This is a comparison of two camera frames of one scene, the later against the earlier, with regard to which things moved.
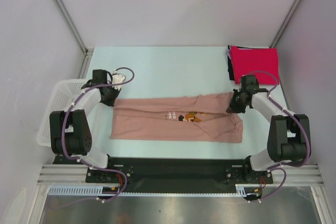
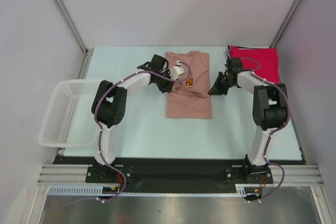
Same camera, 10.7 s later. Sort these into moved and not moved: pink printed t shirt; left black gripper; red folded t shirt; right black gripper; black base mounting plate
Moved: right black gripper; left black gripper; pink printed t shirt
Not moved: red folded t shirt; black base mounting plate
